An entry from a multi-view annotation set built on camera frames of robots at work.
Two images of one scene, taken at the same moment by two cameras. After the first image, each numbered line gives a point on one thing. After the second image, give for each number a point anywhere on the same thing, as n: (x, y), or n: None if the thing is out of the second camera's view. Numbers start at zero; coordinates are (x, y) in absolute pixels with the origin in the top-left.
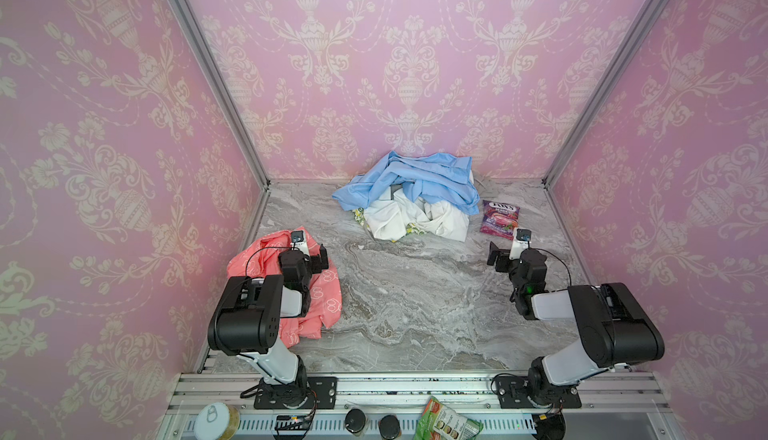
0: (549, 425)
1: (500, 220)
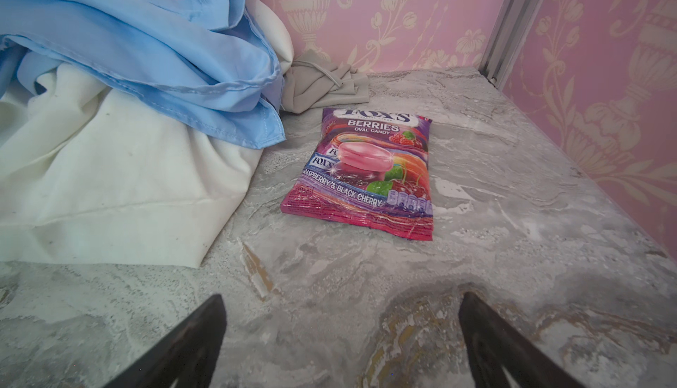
0: None
1: (367, 169)
